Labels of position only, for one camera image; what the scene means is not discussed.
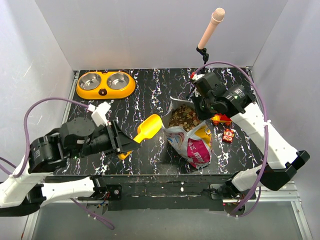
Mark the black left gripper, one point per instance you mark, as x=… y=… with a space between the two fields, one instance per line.
x=121 y=142

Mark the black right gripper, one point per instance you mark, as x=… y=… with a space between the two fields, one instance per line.
x=200 y=115

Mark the yellow plastic scoop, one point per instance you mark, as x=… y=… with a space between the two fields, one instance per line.
x=145 y=131

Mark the cat food bag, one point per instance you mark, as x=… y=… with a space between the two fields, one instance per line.
x=190 y=137

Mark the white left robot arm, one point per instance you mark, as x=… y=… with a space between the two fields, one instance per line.
x=26 y=194

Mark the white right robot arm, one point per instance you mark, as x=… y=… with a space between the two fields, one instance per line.
x=281 y=161

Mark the yellow double pet bowl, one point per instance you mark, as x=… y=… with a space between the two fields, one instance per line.
x=111 y=85

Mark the red toy brick vehicle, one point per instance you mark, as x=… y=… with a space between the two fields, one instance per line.
x=221 y=119

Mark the red number toy block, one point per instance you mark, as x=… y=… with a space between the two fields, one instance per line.
x=228 y=135

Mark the black microphone stand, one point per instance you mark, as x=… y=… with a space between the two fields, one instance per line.
x=205 y=58

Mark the pink microphone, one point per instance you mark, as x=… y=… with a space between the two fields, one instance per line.
x=216 y=18

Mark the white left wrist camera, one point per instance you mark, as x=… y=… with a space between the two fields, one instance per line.
x=98 y=113

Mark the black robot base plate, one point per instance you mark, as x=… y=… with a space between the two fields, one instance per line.
x=160 y=192

